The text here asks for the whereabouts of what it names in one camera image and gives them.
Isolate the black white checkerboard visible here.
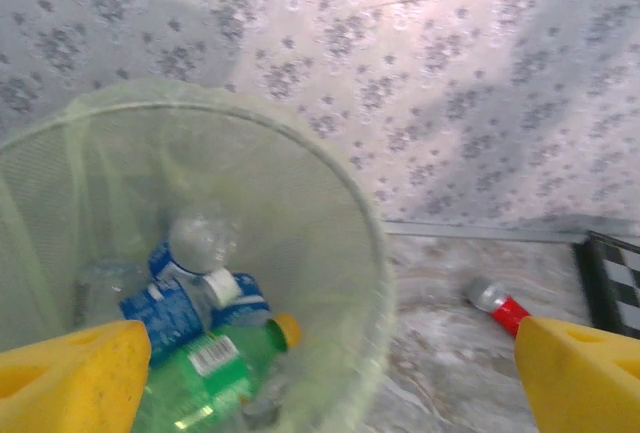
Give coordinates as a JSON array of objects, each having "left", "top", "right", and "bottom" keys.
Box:
[{"left": 572, "top": 230, "right": 640, "bottom": 340}]

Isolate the red tube with silver cap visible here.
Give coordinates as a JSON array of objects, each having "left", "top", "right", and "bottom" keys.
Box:
[{"left": 462, "top": 276, "right": 534, "bottom": 338}]

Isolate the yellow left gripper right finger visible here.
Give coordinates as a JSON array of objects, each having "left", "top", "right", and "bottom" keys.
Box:
[{"left": 514, "top": 316, "right": 640, "bottom": 433}]

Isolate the blue label bottle white cap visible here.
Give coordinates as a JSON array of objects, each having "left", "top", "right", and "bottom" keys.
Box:
[
  {"left": 229, "top": 272, "right": 274, "bottom": 327},
  {"left": 118, "top": 267, "right": 241, "bottom": 367}
]

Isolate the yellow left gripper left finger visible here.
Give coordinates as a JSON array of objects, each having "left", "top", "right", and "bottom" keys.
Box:
[{"left": 0, "top": 320, "right": 153, "bottom": 433}]

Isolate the green Sprite bottle yellow cap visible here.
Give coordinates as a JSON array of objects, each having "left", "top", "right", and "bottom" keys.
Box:
[{"left": 132, "top": 312, "right": 304, "bottom": 433}]

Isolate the mesh bin with green liner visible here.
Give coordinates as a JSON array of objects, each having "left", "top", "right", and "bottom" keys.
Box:
[{"left": 0, "top": 77, "right": 399, "bottom": 433}]

